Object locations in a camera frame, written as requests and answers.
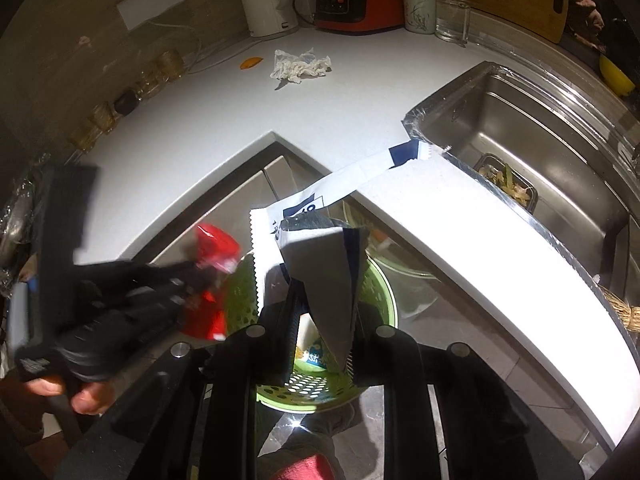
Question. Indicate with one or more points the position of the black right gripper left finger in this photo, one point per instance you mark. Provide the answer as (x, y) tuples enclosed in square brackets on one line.
[(207, 396)]

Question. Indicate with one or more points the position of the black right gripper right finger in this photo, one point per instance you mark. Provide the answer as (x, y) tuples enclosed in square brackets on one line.
[(447, 414)]

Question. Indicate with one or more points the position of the red snack packet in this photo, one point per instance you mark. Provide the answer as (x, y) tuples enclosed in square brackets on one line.
[(218, 255)]

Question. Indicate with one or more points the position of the green perforated trash basket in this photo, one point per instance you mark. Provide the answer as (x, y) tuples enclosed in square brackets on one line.
[(316, 384)]

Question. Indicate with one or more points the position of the left hand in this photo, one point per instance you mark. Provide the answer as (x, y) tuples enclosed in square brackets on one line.
[(25, 403)]

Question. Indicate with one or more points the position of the amber glass cup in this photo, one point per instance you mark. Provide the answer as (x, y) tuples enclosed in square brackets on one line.
[(103, 117), (84, 137), (171, 65), (149, 83)]

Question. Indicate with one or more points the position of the bamboo whisk brush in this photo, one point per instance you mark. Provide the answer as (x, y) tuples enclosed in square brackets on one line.
[(629, 315)]

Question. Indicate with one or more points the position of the dark round jar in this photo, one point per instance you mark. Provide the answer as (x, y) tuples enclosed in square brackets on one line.
[(127, 102)]

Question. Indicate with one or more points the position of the food scraps sink strainer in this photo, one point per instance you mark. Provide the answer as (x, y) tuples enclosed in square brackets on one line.
[(509, 181)]

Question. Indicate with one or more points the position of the stainless steel sink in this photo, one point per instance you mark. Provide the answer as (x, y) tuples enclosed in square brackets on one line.
[(586, 196)]

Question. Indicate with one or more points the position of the small orange peel piece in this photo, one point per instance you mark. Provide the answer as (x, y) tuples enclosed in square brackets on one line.
[(250, 62)]

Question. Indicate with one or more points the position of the crumpled white tissue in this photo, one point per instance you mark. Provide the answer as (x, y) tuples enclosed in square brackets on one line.
[(292, 68)]

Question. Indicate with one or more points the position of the white electric kettle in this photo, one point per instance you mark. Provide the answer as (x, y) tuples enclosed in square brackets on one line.
[(269, 18)]

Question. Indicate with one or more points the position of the yellow bowl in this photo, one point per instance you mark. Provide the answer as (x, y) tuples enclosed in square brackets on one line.
[(616, 80)]

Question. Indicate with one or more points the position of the clear glass jar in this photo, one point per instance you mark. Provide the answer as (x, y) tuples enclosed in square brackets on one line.
[(453, 21)]

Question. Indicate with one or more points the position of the white ceramic cup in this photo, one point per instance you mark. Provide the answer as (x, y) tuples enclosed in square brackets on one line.
[(420, 16)]

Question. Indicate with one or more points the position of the white wall socket panel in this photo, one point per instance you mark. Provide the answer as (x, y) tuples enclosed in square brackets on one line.
[(137, 12)]

